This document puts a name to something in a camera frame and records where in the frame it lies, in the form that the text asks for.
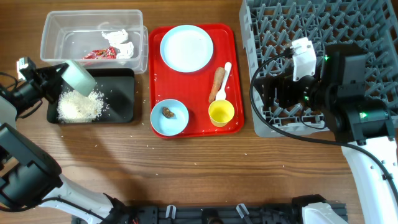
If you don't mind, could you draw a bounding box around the light blue plate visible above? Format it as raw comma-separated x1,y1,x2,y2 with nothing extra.
160,25,214,73

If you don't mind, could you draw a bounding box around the light blue bowl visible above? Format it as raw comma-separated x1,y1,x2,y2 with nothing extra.
150,99,189,136

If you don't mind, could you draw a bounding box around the yellow plastic cup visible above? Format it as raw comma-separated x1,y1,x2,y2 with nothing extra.
208,100,235,127

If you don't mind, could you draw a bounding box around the white rice pile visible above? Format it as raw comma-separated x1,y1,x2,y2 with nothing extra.
57,90,108,123

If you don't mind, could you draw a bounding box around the clear plastic bin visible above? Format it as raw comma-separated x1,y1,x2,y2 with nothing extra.
40,9,149,74

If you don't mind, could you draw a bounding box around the orange carrot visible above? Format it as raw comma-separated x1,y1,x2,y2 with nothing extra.
208,67,225,103

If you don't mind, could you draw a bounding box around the black tray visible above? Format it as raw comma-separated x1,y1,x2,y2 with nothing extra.
47,68,135,124

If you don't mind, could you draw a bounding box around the brown food scrap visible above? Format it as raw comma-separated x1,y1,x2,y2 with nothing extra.
162,107,175,119

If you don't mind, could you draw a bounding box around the white plastic spoon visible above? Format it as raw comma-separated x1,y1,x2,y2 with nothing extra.
215,62,232,100

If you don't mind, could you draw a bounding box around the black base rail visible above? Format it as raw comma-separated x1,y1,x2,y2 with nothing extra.
71,203,348,224

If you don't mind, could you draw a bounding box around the red snack wrapper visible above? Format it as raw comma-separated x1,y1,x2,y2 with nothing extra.
83,47,117,60

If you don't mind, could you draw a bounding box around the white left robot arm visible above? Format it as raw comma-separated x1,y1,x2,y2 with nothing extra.
1,57,134,223

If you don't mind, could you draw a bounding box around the grey dishwasher rack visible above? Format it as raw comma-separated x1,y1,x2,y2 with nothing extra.
239,0,397,138

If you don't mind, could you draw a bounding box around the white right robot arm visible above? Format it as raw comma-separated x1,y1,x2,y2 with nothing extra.
249,44,397,223

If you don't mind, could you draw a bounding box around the white napkin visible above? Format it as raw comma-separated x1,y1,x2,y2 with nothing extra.
101,29,134,59

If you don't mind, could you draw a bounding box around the red serving tray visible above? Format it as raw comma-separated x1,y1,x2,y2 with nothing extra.
149,24,244,138

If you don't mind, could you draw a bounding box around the mint green bowl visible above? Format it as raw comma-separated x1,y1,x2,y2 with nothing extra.
62,60,96,96

